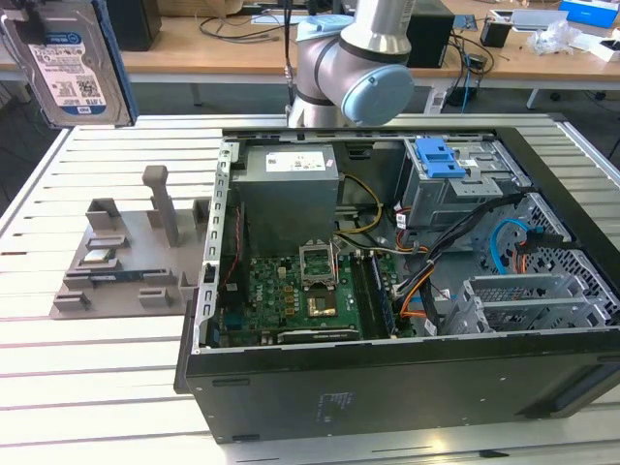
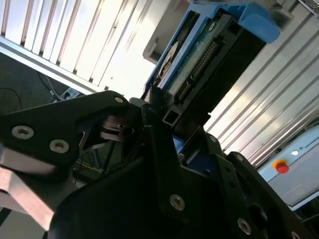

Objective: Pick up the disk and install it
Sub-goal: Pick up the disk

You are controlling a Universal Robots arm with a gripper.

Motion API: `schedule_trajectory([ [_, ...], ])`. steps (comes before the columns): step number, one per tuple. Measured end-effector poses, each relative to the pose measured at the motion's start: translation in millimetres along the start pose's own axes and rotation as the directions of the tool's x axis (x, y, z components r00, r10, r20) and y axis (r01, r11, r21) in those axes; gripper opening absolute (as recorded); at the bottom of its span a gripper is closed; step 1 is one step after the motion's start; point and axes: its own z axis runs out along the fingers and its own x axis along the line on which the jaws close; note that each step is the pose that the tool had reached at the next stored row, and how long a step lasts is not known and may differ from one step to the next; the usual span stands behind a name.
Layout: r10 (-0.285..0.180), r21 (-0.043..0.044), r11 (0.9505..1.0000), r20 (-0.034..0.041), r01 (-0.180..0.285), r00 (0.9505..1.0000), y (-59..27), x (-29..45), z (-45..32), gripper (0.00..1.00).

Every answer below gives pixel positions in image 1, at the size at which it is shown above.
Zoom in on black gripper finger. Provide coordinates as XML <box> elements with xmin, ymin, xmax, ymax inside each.
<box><xmin>20</xmin><ymin>0</ymin><xmax>50</xmax><ymax>47</ymax></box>

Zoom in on hard disk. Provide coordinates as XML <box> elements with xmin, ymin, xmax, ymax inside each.
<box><xmin>0</xmin><ymin>0</ymin><xmax>139</xmax><ymax>130</ymax></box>

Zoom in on grey metal disk bay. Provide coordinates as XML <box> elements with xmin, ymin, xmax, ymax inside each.
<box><xmin>443</xmin><ymin>272</ymin><xmax>620</xmax><ymax>336</ymax></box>

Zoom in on large black box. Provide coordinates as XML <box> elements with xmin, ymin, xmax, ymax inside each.
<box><xmin>107</xmin><ymin>0</ymin><xmax>164</xmax><ymax>52</ymax></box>

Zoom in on silver CPU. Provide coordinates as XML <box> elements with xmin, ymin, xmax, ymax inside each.
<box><xmin>82</xmin><ymin>248</ymin><xmax>116</xmax><ymax>266</ymax></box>

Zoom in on grey-brown parts rack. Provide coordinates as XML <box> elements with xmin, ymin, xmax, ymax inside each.
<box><xmin>49</xmin><ymin>164</ymin><xmax>212</xmax><ymax>321</ymax></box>

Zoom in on blue RAM stick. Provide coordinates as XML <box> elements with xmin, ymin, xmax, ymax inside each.
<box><xmin>89</xmin><ymin>271</ymin><xmax>145</xmax><ymax>284</ymax></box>

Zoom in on grey power supply unit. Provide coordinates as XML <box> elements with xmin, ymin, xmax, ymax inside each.
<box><xmin>229</xmin><ymin>142</ymin><xmax>341</xmax><ymax>259</ymax></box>

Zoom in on metal socket cover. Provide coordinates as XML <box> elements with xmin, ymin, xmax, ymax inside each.
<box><xmin>299</xmin><ymin>238</ymin><xmax>336</xmax><ymax>259</ymax></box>

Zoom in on green motherboard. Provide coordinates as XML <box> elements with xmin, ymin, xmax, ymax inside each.
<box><xmin>216</xmin><ymin>251</ymin><xmax>419</xmax><ymax>348</ymax></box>

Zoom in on CPU socket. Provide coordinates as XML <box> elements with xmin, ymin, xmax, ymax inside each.
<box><xmin>298</xmin><ymin>244</ymin><xmax>339</xmax><ymax>292</ymax></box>

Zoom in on black tower box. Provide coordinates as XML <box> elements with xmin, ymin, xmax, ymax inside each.
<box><xmin>408</xmin><ymin>0</ymin><xmax>457</xmax><ymax>70</ymax></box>

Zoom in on gold chipset heatsink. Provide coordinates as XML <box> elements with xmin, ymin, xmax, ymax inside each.
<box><xmin>306</xmin><ymin>294</ymin><xmax>338</xmax><ymax>319</ymax></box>

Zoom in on white power strip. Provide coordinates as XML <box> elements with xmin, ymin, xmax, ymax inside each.
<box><xmin>425</xmin><ymin>88</ymin><xmax>448</xmax><ymax>116</ymax></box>

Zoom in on black graphics card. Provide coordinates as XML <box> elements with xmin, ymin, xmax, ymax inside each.
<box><xmin>274</xmin><ymin>327</ymin><xmax>362</xmax><ymax>346</ymax></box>

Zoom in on blue plastic drive latch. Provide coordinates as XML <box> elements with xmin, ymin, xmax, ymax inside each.
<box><xmin>415</xmin><ymin>138</ymin><xmax>469</xmax><ymax>181</ymax></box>

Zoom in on grey optical drive cage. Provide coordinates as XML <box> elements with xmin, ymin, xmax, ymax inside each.
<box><xmin>400</xmin><ymin>137</ymin><xmax>534</xmax><ymax>234</ymax></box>

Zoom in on installed RAM sticks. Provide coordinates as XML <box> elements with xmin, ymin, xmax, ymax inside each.
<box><xmin>368</xmin><ymin>253</ymin><xmax>399</xmax><ymax>339</ymax></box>

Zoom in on small black open box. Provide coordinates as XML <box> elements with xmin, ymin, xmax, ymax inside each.
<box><xmin>480</xmin><ymin>21</ymin><xmax>512</xmax><ymax>48</ymax></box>

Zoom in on grey flat tray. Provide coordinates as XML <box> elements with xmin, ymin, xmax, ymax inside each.
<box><xmin>487</xmin><ymin>8</ymin><xmax>569</xmax><ymax>33</ymax></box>

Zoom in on black open PC case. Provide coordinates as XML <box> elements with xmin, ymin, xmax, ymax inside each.
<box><xmin>172</xmin><ymin>111</ymin><xmax>620</xmax><ymax>446</ymax></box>

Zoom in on clear plastic bags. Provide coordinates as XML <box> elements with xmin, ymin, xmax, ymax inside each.
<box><xmin>524</xmin><ymin>20</ymin><xmax>583</xmax><ymax>55</ymax></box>

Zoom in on blue cardboard box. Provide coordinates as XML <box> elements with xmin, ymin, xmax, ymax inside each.
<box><xmin>558</xmin><ymin>0</ymin><xmax>607</xmax><ymax>26</ymax></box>

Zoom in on white open box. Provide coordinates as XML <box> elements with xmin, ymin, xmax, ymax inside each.
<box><xmin>568</xmin><ymin>32</ymin><xmax>620</xmax><ymax>65</ymax></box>

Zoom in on thin black desk cable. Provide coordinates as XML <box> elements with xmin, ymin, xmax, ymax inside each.
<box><xmin>198</xmin><ymin>15</ymin><xmax>288</xmax><ymax>44</ymax></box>

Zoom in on red thin wire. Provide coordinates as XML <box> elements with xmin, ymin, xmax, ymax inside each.
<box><xmin>224</xmin><ymin>202</ymin><xmax>244</xmax><ymax>288</ymax></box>

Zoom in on yellow power wires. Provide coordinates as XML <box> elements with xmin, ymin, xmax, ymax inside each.
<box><xmin>337</xmin><ymin>172</ymin><xmax>385</xmax><ymax>239</ymax></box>

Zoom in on black wire bundle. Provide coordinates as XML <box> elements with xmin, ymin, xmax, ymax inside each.
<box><xmin>419</xmin><ymin>192</ymin><xmax>525</xmax><ymax>336</ymax></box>

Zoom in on orange wires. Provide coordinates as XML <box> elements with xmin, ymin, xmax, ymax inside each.
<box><xmin>397</xmin><ymin>244</ymin><xmax>438</xmax><ymax>322</ymax></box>

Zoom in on light blue data wire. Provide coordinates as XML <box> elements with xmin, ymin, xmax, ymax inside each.
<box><xmin>487</xmin><ymin>217</ymin><xmax>530</xmax><ymax>278</ymax></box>

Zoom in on black wire connector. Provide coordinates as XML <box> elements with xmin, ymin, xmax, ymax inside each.
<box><xmin>524</xmin><ymin>226</ymin><xmax>574</xmax><ymax>249</ymax></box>

